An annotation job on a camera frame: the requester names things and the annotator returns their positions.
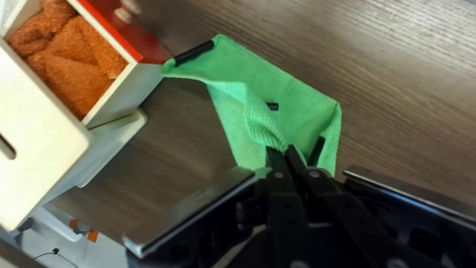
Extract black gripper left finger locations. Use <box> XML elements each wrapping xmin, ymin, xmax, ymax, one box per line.
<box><xmin>265</xmin><ymin>146</ymin><xmax>313</xmax><ymax>268</ymax></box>

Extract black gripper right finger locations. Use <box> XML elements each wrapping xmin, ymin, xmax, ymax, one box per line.
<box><xmin>286</xmin><ymin>143</ymin><xmax>414</xmax><ymax>268</ymax></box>

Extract green microfiber cloth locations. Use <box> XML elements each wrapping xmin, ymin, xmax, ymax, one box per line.
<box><xmin>161</xmin><ymin>33</ymin><xmax>344</xmax><ymax>179</ymax></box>

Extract orange cloth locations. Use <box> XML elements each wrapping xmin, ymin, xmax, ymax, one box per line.
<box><xmin>6</xmin><ymin>0</ymin><xmax>130</xmax><ymax>121</ymax></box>

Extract wooden drawer with red front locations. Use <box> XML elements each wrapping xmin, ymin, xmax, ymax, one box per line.
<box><xmin>0</xmin><ymin>0</ymin><xmax>174</xmax><ymax>131</ymax></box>

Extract light wooden box with slot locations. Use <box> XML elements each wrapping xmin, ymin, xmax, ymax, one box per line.
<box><xmin>0</xmin><ymin>37</ymin><xmax>151</xmax><ymax>235</ymax></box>

